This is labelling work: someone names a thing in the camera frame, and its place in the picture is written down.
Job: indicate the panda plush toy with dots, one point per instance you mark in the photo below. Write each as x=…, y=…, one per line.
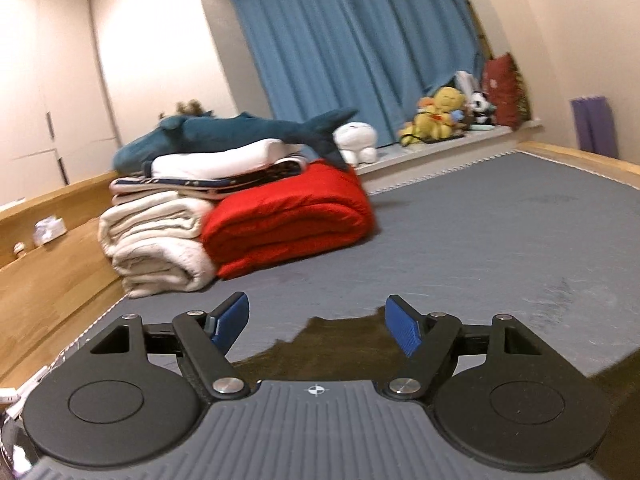
x=481, y=106

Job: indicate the grey mattress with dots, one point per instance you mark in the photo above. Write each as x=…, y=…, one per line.
x=475, y=240

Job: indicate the patterned folded cloth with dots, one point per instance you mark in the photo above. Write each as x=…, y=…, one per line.
x=210, y=180

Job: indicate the red folded blanket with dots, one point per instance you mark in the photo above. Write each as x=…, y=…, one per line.
x=290, y=220

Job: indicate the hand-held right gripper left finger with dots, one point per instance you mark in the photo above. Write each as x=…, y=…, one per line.
x=231, y=321

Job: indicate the white folded pillow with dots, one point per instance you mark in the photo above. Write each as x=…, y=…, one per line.
x=215, y=160

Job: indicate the wooden bed frame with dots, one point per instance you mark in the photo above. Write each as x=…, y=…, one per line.
x=55, y=280

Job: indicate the blue curtain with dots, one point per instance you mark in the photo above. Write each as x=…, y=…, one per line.
x=350, y=45

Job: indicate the cream folded blanket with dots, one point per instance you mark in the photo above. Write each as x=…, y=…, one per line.
x=155, y=245

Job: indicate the white window sill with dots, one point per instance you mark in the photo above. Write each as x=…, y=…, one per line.
x=450, y=147

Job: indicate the tissue box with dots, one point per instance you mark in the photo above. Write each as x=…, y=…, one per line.
x=49, y=230

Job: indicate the white plush toy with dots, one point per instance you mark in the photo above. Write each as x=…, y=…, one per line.
x=357, y=141

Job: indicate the white wardrobe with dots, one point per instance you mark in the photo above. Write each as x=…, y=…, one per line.
x=50, y=70

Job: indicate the red cushion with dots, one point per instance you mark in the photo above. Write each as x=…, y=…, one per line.
x=502, y=87

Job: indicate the yellow plush toy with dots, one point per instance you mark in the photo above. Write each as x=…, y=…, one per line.
x=437, y=112

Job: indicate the blue shark plush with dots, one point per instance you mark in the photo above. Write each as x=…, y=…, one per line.
x=210, y=132

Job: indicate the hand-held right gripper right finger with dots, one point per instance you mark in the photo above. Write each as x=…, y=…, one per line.
x=402, y=327

